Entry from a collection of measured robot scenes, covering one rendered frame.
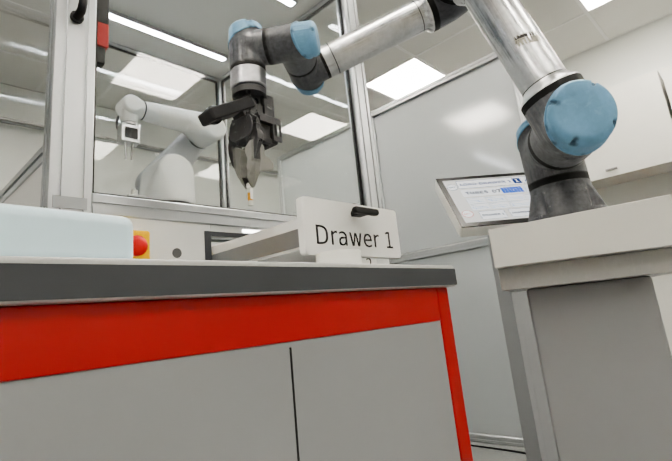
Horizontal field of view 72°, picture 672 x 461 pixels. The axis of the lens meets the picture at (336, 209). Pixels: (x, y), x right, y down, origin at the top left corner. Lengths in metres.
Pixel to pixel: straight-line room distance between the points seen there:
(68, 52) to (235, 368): 0.85
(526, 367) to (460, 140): 1.44
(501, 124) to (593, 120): 1.82
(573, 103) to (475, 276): 1.86
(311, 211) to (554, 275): 0.44
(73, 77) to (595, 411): 1.16
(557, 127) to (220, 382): 0.68
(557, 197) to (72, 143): 0.95
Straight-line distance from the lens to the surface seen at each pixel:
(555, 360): 0.94
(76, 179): 1.03
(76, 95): 1.09
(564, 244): 0.86
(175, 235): 1.08
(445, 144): 2.84
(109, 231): 0.41
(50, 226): 0.40
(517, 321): 1.79
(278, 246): 0.92
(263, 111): 1.00
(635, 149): 4.15
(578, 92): 0.90
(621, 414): 0.96
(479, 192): 1.83
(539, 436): 1.85
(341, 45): 1.12
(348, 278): 0.51
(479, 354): 2.69
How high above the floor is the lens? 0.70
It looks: 13 degrees up
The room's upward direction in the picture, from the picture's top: 6 degrees counter-clockwise
